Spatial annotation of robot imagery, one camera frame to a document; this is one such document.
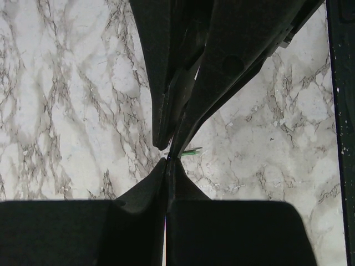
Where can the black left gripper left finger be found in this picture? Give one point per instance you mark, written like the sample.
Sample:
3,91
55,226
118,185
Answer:
128,230

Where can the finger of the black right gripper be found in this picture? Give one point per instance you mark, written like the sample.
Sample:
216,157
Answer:
242,35
172,35

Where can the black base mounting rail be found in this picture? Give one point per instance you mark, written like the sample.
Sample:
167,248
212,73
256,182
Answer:
340,16

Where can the pink strap keyring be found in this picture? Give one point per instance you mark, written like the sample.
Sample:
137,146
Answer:
165,154

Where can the green key tag with key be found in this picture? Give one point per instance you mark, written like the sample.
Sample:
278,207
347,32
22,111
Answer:
193,151

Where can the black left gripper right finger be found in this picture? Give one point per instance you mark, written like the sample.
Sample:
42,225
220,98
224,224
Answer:
202,231

